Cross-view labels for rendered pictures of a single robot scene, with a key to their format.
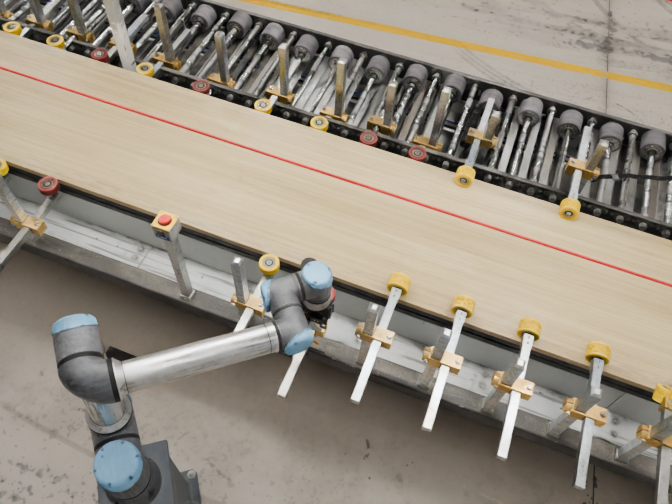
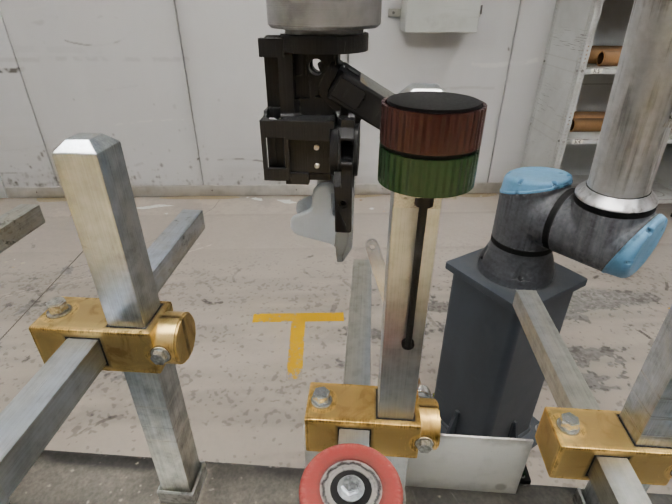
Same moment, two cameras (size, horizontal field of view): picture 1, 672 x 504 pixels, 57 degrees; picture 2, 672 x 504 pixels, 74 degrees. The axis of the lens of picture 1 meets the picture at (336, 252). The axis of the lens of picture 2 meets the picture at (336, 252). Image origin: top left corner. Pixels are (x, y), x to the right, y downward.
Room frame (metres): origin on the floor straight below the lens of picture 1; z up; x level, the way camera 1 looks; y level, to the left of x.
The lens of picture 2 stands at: (1.34, -0.03, 1.23)
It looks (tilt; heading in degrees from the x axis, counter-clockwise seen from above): 30 degrees down; 168
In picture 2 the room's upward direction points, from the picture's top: straight up
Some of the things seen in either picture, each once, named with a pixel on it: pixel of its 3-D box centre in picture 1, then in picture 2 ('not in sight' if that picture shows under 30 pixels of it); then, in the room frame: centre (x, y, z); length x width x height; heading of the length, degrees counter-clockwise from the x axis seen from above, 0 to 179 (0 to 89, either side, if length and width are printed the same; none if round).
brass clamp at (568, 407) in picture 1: (584, 411); not in sight; (0.75, -0.88, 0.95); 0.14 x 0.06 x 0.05; 73
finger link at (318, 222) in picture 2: not in sight; (321, 226); (0.96, 0.04, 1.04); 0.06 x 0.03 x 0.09; 73
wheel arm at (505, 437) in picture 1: (516, 388); not in sight; (0.81, -0.66, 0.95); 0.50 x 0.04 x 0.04; 163
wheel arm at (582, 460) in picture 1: (589, 415); not in sight; (0.74, -0.90, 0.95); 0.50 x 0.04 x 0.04; 163
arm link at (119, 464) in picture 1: (121, 467); (533, 206); (0.48, 0.65, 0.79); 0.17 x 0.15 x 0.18; 26
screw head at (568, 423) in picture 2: not in sight; (569, 422); (1.09, 0.27, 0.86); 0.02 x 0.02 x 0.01
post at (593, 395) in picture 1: (569, 416); not in sight; (0.76, -0.86, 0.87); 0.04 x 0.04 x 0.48; 73
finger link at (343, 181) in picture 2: not in sight; (342, 184); (0.97, 0.06, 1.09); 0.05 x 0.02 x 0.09; 163
